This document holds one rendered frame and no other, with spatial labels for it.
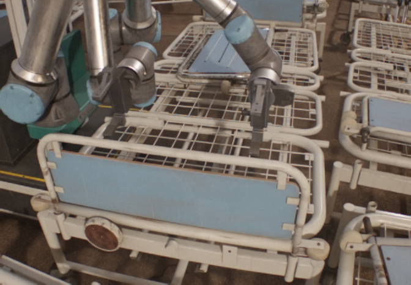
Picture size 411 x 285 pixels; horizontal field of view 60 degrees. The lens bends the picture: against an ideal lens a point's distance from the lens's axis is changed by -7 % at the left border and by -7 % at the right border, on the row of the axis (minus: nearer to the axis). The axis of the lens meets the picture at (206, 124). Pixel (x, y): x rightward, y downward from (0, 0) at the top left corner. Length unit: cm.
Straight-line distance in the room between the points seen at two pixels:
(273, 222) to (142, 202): 36
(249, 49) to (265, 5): 169
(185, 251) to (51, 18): 76
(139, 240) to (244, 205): 35
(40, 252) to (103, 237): 73
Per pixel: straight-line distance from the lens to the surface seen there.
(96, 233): 116
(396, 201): 211
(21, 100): 124
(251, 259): 111
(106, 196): 112
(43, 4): 114
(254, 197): 96
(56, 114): 146
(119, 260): 171
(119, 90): 112
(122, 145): 96
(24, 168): 179
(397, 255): 107
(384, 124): 152
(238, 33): 110
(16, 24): 156
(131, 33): 176
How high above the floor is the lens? 131
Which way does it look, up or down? 32 degrees down
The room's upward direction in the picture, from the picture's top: 1 degrees counter-clockwise
